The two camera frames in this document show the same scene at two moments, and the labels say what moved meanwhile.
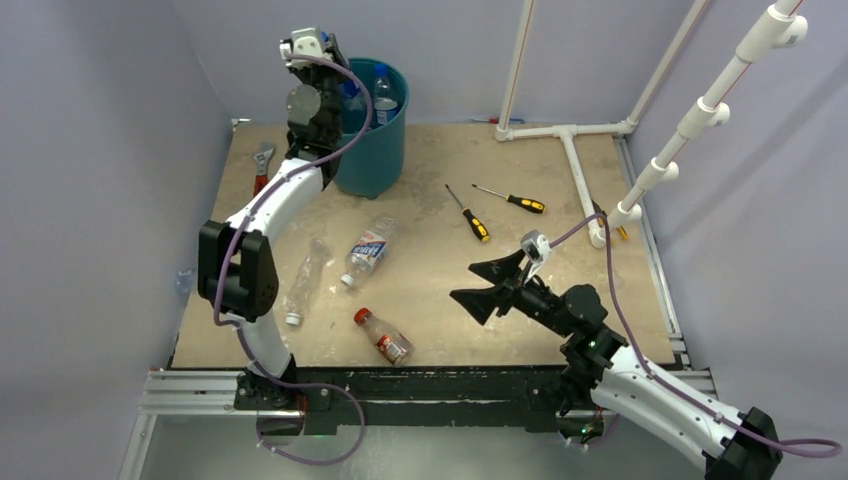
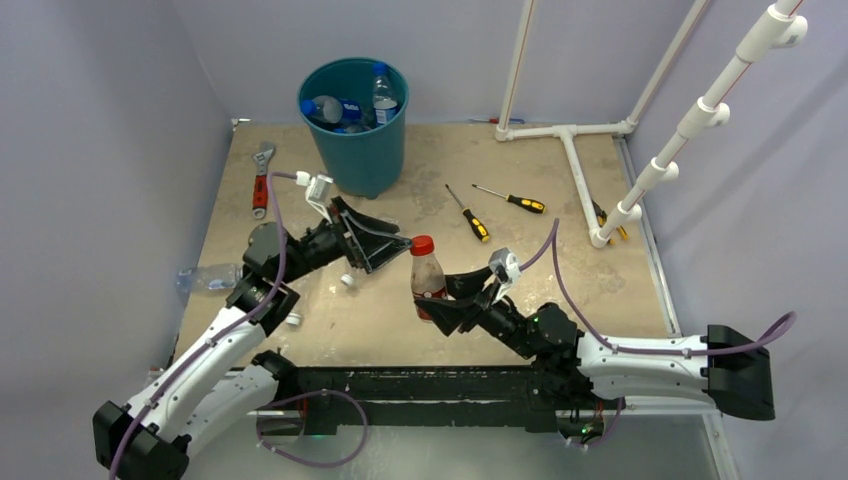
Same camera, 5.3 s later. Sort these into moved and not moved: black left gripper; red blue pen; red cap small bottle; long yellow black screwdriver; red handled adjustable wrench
Moved: black left gripper; red cap small bottle
Not moved: red handled adjustable wrench; red blue pen; long yellow black screwdriver
